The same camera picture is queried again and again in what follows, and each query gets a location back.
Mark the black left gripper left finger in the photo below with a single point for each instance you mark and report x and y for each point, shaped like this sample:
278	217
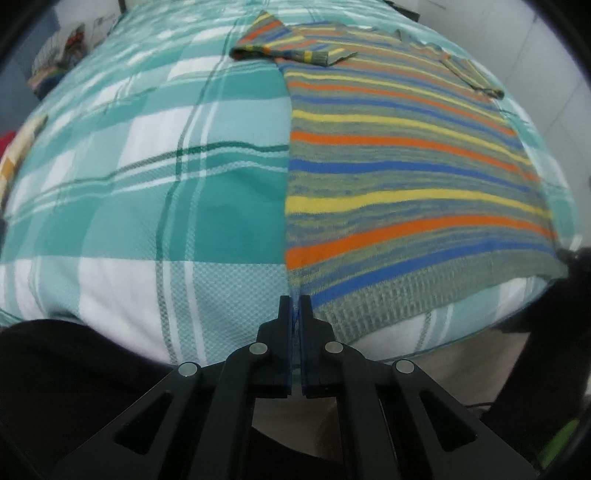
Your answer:
262	369

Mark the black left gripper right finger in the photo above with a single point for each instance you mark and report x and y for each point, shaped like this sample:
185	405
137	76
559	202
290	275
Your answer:
332	369

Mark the multicolour striped knit sweater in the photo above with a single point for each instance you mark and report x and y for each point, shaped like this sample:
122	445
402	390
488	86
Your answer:
407	189

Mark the folded red and cream clothes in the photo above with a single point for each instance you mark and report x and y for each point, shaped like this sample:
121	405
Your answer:
17	150

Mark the clothes pile beside bed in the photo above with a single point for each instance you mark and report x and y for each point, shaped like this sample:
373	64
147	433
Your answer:
59	55

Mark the teal white plaid bedspread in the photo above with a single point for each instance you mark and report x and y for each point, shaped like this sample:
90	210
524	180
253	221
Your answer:
151	205

